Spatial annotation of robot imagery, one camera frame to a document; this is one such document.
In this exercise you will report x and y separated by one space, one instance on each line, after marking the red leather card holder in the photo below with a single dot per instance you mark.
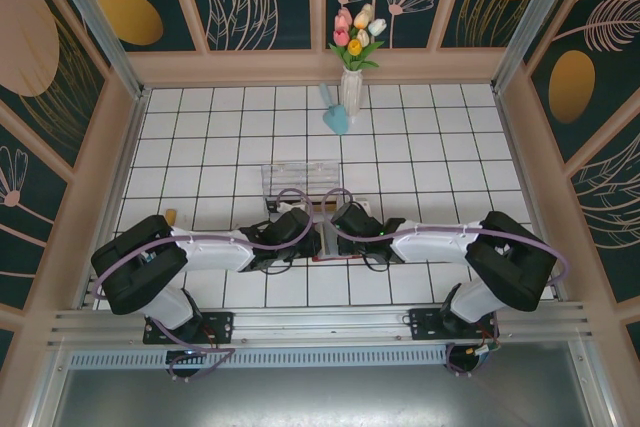
329 242

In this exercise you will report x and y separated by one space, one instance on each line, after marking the clear acrylic card organizer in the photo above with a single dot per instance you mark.
300 177

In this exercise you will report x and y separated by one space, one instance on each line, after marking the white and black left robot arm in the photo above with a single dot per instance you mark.
150 262

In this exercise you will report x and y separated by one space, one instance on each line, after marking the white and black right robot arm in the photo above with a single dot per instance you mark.
500 262

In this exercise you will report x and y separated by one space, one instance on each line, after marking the black VIP card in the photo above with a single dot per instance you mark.
271 206

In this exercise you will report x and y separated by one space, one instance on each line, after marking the gold card with dark stripe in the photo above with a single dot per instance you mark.
320 199

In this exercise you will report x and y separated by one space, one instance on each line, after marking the light blue plastic scoop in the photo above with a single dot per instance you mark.
336 119

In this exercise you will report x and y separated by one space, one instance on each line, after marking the white ribbed vase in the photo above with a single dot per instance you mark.
351 94

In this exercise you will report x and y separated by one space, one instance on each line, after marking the grey metal panel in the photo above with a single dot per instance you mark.
320 399

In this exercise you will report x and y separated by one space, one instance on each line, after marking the artificial tulip bouquet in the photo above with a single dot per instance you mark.
356 39

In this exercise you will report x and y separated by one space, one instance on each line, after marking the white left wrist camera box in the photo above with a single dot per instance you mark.
290 206

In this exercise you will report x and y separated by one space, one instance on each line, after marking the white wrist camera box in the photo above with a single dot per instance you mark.
290 206
365 204

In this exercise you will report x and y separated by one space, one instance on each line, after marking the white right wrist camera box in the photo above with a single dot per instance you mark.
365 204

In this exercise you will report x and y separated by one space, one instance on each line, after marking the aluminium front rail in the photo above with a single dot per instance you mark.
320 324

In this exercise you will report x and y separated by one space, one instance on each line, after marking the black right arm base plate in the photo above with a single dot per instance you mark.
425 324

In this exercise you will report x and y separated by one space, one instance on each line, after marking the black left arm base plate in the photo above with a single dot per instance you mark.
220 324

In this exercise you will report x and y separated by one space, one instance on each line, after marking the aluminium frame post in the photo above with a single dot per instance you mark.
95 22
532 12

